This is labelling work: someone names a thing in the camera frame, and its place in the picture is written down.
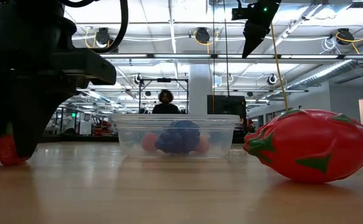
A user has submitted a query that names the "peach-coloured round toy fruit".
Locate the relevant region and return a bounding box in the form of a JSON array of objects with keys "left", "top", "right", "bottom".
[{"left": 195, "top": 134, "right": 210, "bottom": 154}]

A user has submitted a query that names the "yellow hanging cable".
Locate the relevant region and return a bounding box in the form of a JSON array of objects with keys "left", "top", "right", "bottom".
[{"left": 270, "top": 23, "right": 290, "bottom": 112}]

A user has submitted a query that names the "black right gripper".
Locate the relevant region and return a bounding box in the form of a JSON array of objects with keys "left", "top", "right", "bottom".
[{"left": 242, "top": 0, "right": 282, "bottom": 59}]

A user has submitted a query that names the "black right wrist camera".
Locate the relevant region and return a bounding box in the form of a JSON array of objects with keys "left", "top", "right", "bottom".
[{"left": 230, "top": 6, "right": 247, "bottom": 21}]

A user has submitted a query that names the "person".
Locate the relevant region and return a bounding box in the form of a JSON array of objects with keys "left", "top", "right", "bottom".
[{"left": 151, "top": 89, "right": 181, "bottom": 115}]

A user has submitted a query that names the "red toy strawberry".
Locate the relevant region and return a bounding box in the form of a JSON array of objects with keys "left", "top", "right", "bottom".
[{"left": 0, "top": 123, "right": 29, "bottom": 166}]

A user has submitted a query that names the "purple toy grape bunch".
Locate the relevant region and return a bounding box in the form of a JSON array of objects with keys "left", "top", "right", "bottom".
[{"left": 154, "top": 119, "right": 201, "bottom": 155}]

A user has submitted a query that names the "black left wrist camera cable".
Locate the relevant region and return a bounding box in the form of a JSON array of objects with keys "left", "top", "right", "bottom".
[{"left": 59, "top": 0, "right": 129, "bottom": 54}]

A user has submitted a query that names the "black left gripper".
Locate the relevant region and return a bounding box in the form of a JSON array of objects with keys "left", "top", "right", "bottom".
[{"left": 0, "top": 46, "right": 117, "bottom": 158}]

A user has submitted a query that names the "clear plastic tupperware container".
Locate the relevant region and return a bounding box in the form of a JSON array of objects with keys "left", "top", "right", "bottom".
[{"left": 111, "top": 113, "right": 241, "bottom": 159}]

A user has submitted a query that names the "red toy dragon fruit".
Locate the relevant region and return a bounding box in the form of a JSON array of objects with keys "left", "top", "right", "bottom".
[{"left": 243, "top": 108, "right": 363, "bottom": 184}]

